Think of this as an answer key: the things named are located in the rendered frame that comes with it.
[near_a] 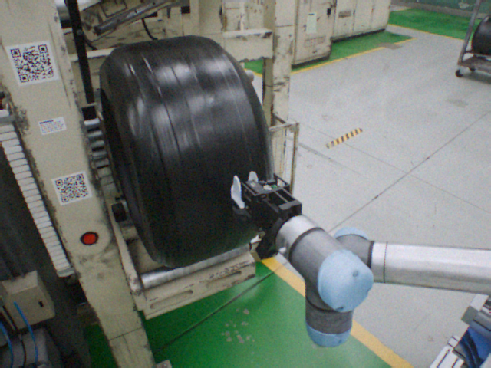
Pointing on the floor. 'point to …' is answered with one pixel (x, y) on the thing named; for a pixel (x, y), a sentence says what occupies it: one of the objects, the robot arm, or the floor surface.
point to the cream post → (33, 34)
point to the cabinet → (313, 31)
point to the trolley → (480, 46)
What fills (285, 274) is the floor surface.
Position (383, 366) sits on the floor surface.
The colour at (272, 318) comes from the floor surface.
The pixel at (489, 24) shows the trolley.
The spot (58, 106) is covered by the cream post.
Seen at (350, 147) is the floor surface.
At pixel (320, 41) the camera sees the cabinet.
